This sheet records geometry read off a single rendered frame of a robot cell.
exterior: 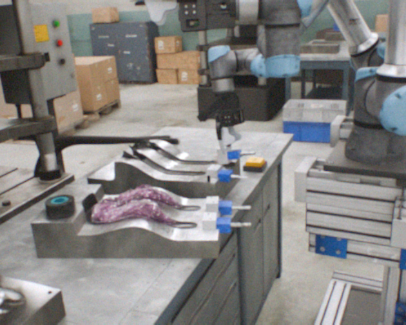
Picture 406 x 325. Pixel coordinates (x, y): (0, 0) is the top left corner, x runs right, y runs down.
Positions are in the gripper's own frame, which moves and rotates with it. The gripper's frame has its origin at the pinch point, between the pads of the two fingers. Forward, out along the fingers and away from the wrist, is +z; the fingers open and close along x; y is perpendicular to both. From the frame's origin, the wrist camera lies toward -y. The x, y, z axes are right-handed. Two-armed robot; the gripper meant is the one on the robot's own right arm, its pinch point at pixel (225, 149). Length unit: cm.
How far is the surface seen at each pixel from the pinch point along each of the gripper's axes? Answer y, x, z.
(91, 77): -304, 339, -54
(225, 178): 4.0, -12.8, 7.7
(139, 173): -25.2, -17.9, 3.5
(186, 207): -3.6, -28.6, 12.7
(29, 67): -67, -16, -38
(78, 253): -24, -55, 17
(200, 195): -3.9, -16.9, 12.0
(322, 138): -18, 316, 43
